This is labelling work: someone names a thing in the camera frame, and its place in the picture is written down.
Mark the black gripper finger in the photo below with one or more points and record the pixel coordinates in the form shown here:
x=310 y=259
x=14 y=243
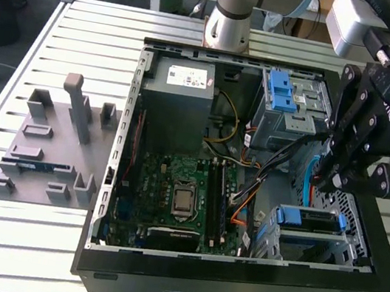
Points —
x=380 y=181
x=350 y=115

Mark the hard disk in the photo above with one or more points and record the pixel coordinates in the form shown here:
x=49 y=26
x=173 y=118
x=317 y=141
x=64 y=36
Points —
x=291 y=218

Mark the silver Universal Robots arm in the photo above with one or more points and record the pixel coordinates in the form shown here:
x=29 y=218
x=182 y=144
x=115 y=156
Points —
x=228 y=35

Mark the metal disk bay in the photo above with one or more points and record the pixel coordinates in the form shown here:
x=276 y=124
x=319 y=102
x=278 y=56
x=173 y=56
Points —
x=314 y=237

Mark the metal drive cage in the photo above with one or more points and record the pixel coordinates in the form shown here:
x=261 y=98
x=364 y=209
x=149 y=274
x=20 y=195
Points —
x=295 y=125

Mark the blue drive latch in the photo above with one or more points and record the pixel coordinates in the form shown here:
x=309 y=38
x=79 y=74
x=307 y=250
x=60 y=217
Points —
x=280 y=93

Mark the brown cardboard box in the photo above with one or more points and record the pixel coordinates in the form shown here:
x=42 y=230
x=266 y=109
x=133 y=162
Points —
x=308 y=30

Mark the installed RAM stick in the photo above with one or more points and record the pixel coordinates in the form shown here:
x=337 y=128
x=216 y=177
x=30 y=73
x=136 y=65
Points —
x=222 y=210

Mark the grey power supply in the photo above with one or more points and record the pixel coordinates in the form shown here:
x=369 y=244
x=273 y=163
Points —
x=174 y=112

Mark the CPU socket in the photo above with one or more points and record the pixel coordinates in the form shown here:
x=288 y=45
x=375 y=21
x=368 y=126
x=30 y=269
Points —
x=187 y=184

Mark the silver CPU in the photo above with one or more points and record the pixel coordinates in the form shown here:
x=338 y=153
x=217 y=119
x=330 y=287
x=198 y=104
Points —
x=183 y=202

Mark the green motherboard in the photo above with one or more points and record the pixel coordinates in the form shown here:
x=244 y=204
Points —
x=158 y=185

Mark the black PC case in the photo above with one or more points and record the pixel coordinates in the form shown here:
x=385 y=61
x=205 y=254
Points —
x=193 y=288

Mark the black graphics card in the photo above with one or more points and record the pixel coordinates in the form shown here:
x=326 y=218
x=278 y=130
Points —
x=172 y=237

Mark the grey parts rack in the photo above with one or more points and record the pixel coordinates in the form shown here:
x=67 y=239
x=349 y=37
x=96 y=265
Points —
x=55 y=152

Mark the spare RAM stick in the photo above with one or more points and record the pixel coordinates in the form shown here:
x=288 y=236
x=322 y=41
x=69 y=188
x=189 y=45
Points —
x=36 y=166

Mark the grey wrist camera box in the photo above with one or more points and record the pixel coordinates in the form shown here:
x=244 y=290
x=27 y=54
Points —
x=350 y=26

